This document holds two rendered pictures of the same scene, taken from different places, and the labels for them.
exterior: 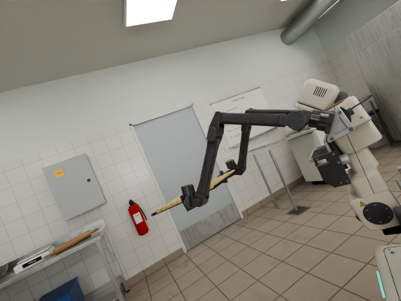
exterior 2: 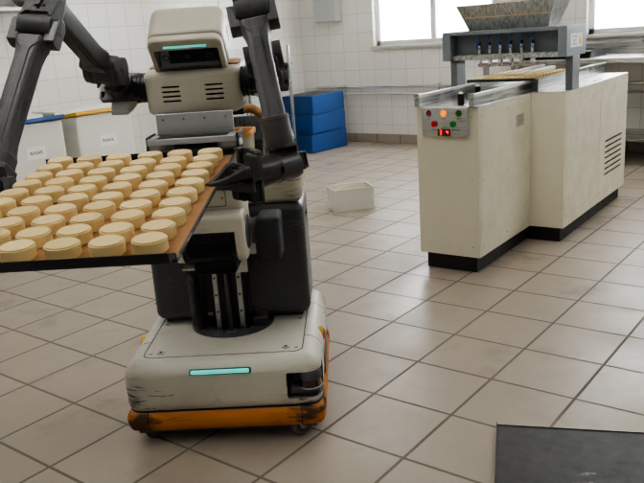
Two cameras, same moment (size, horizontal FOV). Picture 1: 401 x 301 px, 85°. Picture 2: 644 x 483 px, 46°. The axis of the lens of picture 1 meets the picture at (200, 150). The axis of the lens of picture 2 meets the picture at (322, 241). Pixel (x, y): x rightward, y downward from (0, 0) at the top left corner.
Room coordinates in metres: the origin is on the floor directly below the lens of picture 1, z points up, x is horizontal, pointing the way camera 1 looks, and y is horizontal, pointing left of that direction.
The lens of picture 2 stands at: (1.91, 1.44, 1.23)
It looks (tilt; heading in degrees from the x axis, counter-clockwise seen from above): 15 degrees down; 239
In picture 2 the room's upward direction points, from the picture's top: 4 degrees counter-clockwise
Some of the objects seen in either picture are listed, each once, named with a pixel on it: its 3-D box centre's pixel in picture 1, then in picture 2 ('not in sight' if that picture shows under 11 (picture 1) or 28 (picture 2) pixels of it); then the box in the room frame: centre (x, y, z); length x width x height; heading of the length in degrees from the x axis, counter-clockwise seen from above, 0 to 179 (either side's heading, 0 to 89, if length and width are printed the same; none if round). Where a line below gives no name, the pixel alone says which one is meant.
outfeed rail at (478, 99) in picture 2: not in sight; (544, 80); (-1.47, -1.66, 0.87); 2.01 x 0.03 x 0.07; 23
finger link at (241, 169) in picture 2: not in sight; (230, 186); (1.36, 0.20, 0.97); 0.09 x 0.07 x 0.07; 12
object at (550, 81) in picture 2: not in sight; (575, 75); (-1.83, -1.75, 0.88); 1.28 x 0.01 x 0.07; 23
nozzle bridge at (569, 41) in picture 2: not in sight; (513, 58); (-1.31, -1.75, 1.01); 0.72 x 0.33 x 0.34; 113
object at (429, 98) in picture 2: not in sight; (496, 81); (-1.36, -1.93, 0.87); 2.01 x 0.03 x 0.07; 23
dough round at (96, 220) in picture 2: not in sight; (87, 222); (1.65, 0.29, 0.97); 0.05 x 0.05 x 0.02
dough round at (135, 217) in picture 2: not in sight; (127, 219); (1.59, 0.32, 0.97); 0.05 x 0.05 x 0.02
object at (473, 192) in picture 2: not in sight; (476, 172); (-0.85, -1.55, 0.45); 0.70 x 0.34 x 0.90; 23
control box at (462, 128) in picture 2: not in sight; (445, 121); (-0.51, -1.41, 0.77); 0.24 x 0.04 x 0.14; 113
